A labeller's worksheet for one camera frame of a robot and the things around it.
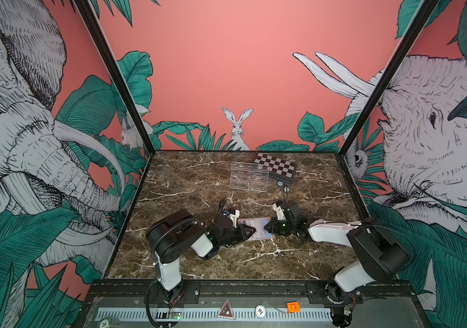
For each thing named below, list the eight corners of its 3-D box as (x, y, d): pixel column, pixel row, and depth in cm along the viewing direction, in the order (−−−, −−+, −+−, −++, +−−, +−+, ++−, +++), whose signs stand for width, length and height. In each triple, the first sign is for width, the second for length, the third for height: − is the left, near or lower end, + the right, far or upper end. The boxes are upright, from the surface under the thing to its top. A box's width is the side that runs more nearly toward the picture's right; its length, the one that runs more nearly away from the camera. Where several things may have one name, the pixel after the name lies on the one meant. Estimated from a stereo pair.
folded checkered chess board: (250, 172, 114) (250, 168, 111) (256, 156, 122) (257, 152, 119) (291, 183, 109) (293, 179, 106) (295, 166, 117) (297, 162, 114)
